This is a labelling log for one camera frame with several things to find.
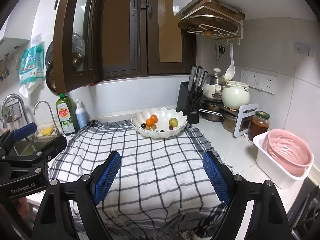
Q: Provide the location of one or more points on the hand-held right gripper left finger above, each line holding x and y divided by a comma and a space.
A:
107, 177

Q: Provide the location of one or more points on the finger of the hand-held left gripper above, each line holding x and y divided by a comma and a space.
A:
52, 147
25, 131

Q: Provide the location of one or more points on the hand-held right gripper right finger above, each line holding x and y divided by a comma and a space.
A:
216, 180

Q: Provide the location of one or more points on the orange tangerine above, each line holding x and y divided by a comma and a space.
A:
150, 122
154, 117

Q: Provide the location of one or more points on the green apple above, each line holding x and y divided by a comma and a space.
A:
173, 121

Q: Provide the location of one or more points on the white scalloped bowl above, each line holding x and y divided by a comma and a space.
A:
163, 115

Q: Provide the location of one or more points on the person's left hand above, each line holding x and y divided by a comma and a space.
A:
22, 207

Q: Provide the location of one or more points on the stainless steel sink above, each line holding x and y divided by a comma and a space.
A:
25, 145

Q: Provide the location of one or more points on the yellow sponge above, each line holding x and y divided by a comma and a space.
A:
47, 131

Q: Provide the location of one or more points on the chrome gooseneck faucet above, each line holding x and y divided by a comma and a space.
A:
51, 112

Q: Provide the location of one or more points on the green dish soap bottle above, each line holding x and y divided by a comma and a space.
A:
65, 117

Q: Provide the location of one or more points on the chrome kitchen faucet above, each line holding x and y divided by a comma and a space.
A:
7, 100

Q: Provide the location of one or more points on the blue pump soap bottle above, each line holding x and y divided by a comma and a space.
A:
81, 116

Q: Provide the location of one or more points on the black white checkered cloth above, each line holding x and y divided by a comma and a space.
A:
155, 175

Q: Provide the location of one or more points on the brown strainer pan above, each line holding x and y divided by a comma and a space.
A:
50, 78

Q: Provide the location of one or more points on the stainless steel pot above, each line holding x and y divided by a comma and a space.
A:
230, 122

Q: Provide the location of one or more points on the hanging plastic bag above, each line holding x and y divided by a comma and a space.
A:
31, 65

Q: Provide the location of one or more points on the glass jar of red sauce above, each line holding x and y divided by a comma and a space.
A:
258, 128

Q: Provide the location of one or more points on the white pot rack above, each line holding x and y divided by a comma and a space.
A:
241, 112

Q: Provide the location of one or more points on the pink plastic colander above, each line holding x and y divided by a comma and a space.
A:
290, 150

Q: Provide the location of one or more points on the black knife block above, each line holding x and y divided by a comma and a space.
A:
183, 102

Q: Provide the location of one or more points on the black kitchen shears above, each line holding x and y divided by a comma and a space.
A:
196, 97

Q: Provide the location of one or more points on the brown window sash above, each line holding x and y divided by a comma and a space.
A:
62, 55

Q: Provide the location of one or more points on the cream ceramic pot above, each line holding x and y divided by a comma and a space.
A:
235, 95

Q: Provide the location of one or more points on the white enamel pot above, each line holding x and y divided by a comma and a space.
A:
210, 91

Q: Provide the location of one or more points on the black gas stove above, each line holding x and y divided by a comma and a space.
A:
307, 212

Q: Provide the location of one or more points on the perforated metal steamer plate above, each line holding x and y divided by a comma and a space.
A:
78, 47

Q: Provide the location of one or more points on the steel lidded pot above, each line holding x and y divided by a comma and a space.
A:
213, 78

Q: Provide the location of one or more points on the white ladle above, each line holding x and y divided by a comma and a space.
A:
230, 70

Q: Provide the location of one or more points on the black hanging scissors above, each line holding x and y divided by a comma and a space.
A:
221, 50

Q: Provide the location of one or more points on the round wooden cutting board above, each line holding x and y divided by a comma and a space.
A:
200, 22

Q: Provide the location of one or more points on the rectangular wooden cutting board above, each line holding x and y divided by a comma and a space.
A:
220, 7

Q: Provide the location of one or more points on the white wall socket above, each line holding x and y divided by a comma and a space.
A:
256, 80
245, 78
269, 84

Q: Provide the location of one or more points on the brown window frame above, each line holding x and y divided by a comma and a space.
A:
142, 42

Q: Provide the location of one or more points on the adhesive wall hook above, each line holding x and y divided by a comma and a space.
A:
303, 48

